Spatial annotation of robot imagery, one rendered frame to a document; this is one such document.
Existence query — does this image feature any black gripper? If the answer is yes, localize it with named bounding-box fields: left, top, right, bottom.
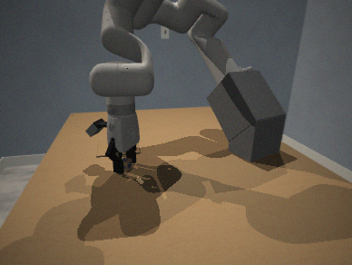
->
left=105, top=111, right=140, bottom=174

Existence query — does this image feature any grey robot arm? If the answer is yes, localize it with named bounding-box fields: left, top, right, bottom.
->
left=89, top=0, right=253, bottom=116

